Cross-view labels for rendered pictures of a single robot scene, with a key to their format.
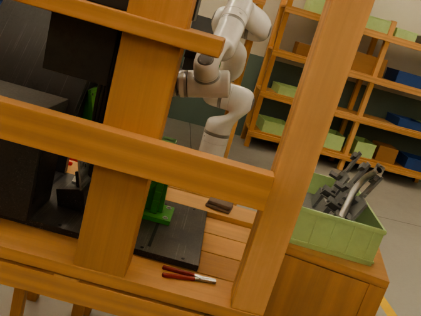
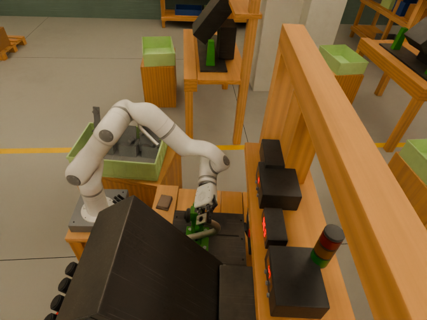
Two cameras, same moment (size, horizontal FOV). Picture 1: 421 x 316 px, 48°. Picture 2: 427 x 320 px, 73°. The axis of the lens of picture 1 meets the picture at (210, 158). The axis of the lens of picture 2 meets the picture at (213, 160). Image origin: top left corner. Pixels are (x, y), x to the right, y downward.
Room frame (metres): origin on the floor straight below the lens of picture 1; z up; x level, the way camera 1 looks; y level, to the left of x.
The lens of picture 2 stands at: (1.42, 1.02, 2.32)
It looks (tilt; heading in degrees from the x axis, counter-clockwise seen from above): 43 degrees down; 271
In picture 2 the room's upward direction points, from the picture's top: 4 degrees clockwise
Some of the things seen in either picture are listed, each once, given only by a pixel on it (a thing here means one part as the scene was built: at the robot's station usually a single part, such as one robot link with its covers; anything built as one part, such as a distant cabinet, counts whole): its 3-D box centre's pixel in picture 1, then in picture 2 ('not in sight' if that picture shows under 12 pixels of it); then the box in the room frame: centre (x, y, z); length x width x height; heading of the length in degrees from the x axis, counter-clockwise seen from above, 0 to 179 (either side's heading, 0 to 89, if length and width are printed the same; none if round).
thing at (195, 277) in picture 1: (189, 276); not in sight; (1.18, -0.03, 0.89); 0.16 x 0.05 x 0.01; 98
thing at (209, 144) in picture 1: (211, 152); (94, 199); (2.09, 0.00, 1.00); 0.19 x 0.19 x 0.18
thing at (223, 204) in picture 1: (220, 204); (164, 202); (1.72, -0.08, 0.91); 0.10 x 0.08 x 0.03; 81
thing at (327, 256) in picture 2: not in sight; (326, 247); (1.12, 0.61, 1.67); 0.05 x 0.05 x 0.05
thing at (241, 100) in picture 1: (230, 111); (89, 169); (2.09, -0.03, 1.22); 0.19 x 0.12 x 0.24; 84
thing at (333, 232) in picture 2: not in sight; (332, 237); (1.12, 0.61, 1.71); 0.05 x 0.05 x 0.04
